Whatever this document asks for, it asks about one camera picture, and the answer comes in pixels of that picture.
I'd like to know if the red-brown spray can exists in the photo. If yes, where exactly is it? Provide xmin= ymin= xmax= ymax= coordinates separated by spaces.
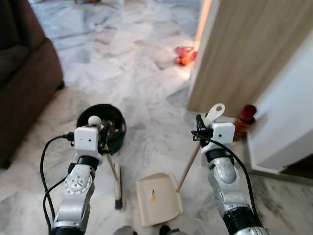
xmin=233 ymin=104 xmax=258 ymax=141

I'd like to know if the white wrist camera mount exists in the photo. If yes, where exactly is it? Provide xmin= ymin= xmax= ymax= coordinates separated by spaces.
xmin=74 ymin=126 xmax=101 ymax=157
xmin=201 ymin=122 xmax=236 ymax=153

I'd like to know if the beige long-handled dustpan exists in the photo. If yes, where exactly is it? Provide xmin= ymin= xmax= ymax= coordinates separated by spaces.
xmin=135 ymin=103 xmax=226 ymax=227

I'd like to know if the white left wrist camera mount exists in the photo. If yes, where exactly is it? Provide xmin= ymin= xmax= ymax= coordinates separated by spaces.
xmin=74 ymin=126 xmax=101 ymax=157

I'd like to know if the dark brown wooden stair step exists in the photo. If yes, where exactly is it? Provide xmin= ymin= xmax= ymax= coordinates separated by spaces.
xmin=281 ymin=156 xmax=313 ymax=179

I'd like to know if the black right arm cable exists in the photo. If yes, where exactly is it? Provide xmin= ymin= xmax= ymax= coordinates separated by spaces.
xmin=191 ymin=128 xmax=258 ymax=218

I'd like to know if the beige hand broom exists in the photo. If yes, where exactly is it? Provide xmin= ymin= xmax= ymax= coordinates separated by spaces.
xmin=88 ymin=115 xmax=124 ymax=211

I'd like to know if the grey robot foot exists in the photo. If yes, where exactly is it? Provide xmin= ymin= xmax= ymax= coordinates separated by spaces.
xmin=159 ymin=224 xmax=189 ymax=235
xmin=113 ymin=225 xmax=142 ymax=235

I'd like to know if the dark brown sofa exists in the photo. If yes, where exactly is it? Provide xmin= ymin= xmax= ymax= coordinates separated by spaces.
xmin=0 ymin=0 xmax=65 ymax=169

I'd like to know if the crumpled wrapper trash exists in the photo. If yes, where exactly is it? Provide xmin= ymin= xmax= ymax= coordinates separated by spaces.
xmin=110 ymin=121 xmax=124 ymax=136

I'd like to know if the red orange floor ornament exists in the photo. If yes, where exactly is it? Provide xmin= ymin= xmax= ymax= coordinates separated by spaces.
xmin=175 ymin=46 xmax=198 ymax=66

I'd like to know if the grey robot left foot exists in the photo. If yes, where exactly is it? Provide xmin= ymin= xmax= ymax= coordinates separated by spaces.
xmin=113 ymin=225 xmax=142 ymax=235

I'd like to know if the round black waste bin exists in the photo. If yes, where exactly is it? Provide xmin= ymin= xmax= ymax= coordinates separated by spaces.
xmin=76 ymin=104 xmax=127 ymax=153

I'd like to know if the light wooden door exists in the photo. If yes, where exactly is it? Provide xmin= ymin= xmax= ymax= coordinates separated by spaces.
xmin=187 ymin=0 xmax=313 ymax=118

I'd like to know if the grey robot right foot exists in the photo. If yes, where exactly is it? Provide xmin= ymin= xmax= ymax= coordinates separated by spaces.
xmin=159 ymin=224 xmax=189 ymax=235

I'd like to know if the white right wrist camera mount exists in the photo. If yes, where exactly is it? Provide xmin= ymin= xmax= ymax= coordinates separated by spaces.
xmin=201 ymin=122 xmax=236 ymax=153

